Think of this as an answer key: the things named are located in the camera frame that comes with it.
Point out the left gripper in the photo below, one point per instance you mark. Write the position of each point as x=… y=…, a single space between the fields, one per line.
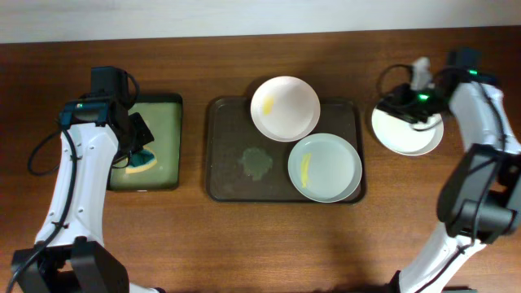
x=145 y=135

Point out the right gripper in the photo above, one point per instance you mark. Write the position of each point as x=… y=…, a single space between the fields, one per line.
x=405 y=108

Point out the green and yellow sponge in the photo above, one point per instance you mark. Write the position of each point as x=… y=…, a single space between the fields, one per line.
x=141 y=161

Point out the white plate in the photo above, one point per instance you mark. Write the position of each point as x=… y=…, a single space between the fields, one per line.
x=405 y=138
x=285 y=109

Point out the light grey plate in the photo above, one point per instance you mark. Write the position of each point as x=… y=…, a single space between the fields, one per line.
x=325 y=168

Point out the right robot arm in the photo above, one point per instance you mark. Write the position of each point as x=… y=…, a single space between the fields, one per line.
x=480 y=202

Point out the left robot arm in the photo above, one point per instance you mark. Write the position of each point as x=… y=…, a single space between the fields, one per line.
x=96 y=132

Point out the small black soapy tray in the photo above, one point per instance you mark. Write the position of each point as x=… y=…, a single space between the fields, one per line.
x=163 y=115

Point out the brown plastic serving tray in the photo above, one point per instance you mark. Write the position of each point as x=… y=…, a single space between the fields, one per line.
x=243 y=165

